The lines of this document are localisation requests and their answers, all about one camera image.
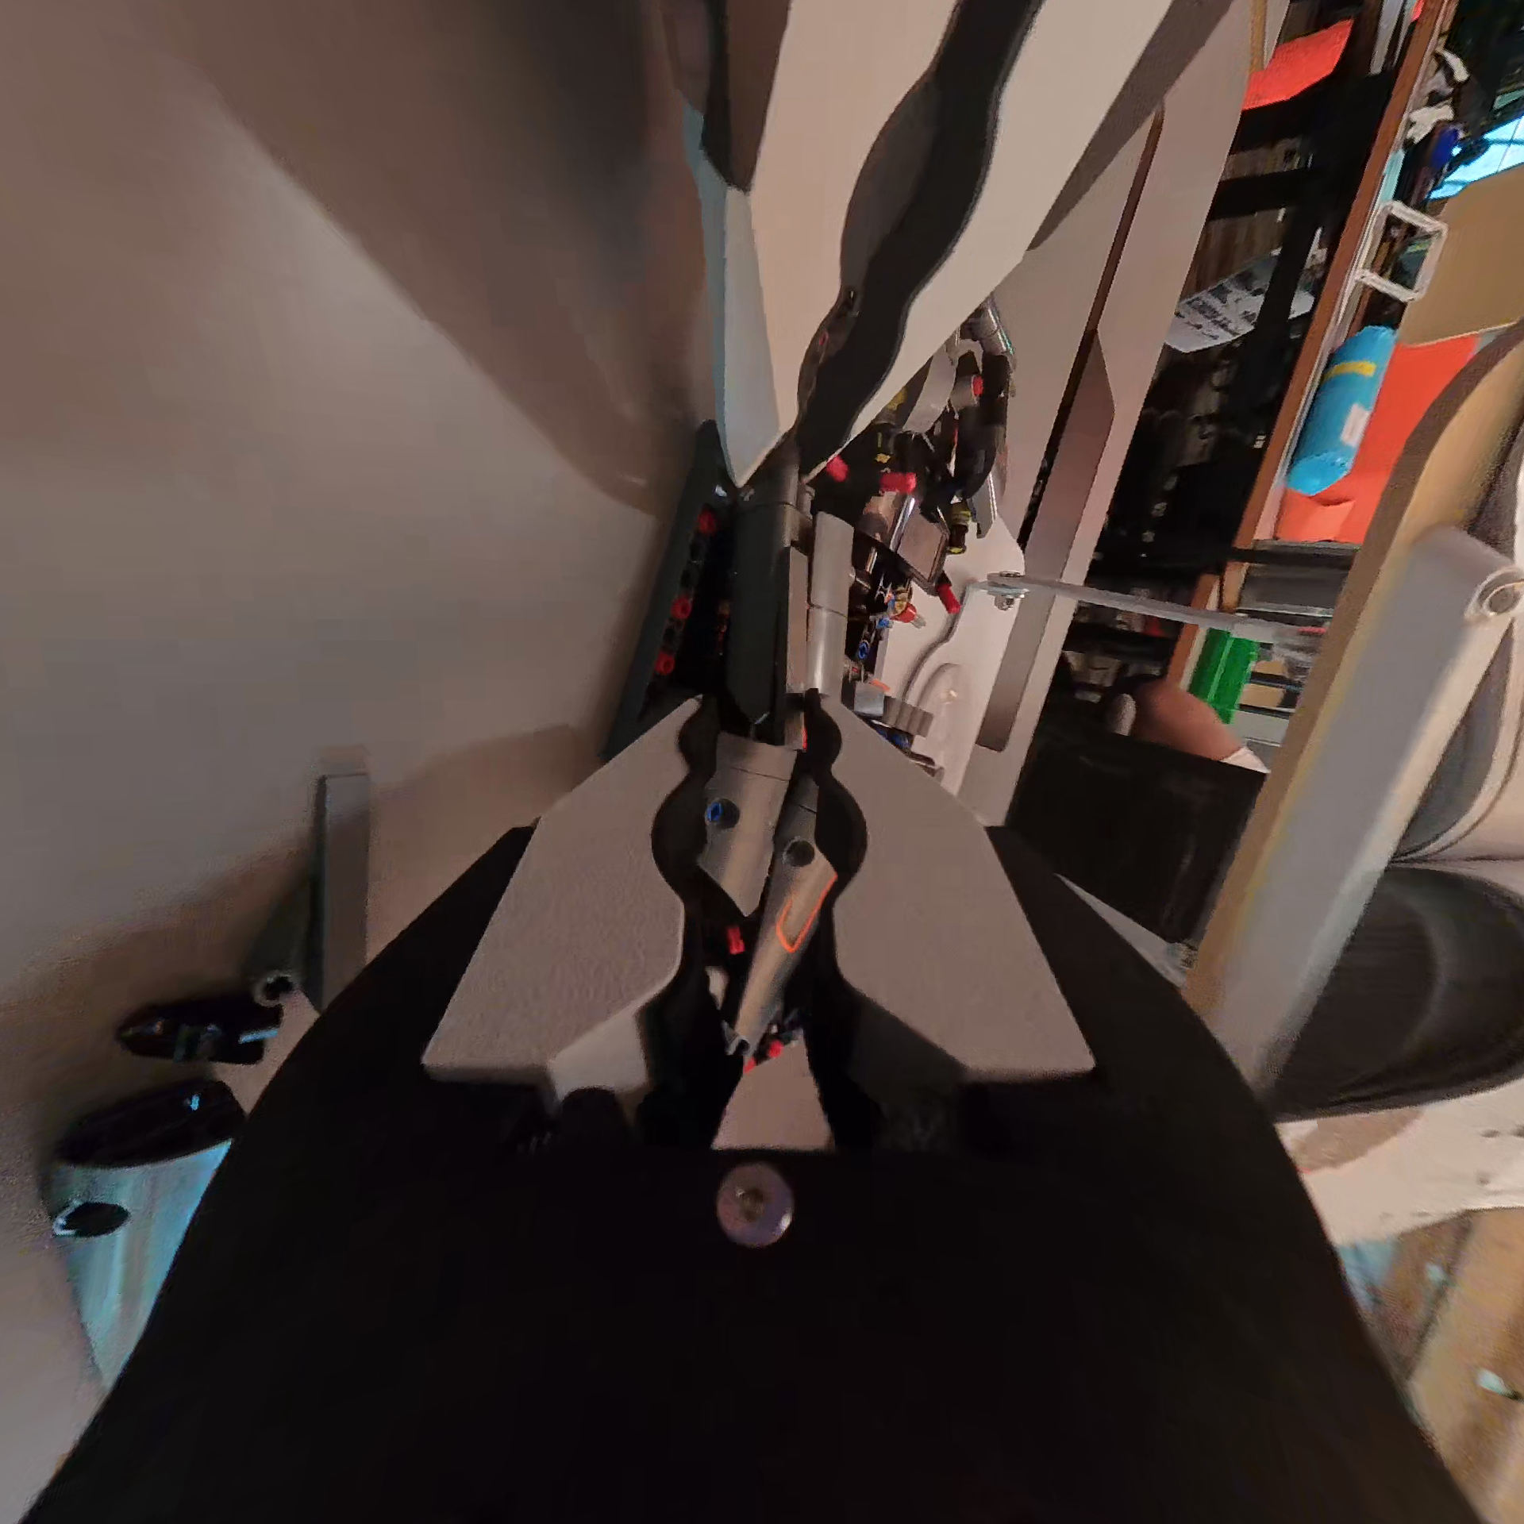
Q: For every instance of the grey lego car model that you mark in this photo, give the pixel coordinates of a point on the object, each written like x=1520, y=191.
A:
x=763, y=572

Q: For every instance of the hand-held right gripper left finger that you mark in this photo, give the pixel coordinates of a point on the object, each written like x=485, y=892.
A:
x=549, y=953

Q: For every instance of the green plastic bin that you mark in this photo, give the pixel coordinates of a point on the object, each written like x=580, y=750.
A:
x=1227, y=674

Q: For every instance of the white book holder plate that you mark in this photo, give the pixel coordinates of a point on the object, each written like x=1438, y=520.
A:
x=1405, y=716

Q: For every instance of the blue cylindrical pack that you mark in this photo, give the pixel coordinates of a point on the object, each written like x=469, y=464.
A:
x=1340, y=411

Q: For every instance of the grey curved lego panel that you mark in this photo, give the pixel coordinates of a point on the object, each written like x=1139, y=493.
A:
x=119, y=1191

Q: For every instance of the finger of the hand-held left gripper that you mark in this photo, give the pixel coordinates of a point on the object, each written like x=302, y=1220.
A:
x=810, y=95
x=1071, y=119

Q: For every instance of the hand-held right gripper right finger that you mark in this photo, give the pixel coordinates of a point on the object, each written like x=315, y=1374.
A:
x=964, y=953

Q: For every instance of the printed paper sheet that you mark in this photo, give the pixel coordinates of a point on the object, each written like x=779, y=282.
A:
x=1238, y=309

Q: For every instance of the orange plastic box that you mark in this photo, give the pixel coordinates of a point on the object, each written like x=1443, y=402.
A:
x=1405, y=453

